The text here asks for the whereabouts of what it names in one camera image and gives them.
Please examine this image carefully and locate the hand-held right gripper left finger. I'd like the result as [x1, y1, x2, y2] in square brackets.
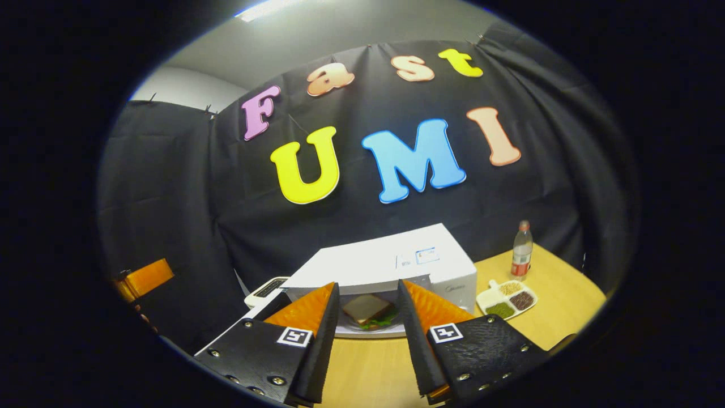
[193, 282, 342, 407]

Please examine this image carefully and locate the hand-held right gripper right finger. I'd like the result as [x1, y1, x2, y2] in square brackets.
[396, 279, 551, 406]

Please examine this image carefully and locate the sandwich with lettuce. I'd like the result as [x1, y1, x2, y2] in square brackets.
[342, 294, 398, 330]

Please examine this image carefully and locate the white microwave oven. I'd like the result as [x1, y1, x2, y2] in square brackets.
[249, 223, 478, 339]

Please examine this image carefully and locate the white toaster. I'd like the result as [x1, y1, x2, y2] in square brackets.
[244, 276, 290, 309]

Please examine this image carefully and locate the black backdrop cloth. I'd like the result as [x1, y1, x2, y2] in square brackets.
[96, 23, 641, 355]

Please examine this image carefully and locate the white divided dish with beans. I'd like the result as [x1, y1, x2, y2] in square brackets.
[476, 279, 539, 321]

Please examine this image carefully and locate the clear plastic bottle red label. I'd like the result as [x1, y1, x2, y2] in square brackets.
[511, 220, 534, 281]

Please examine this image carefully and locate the large ceiling light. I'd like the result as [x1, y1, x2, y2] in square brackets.
[235, 0, 306, 22]

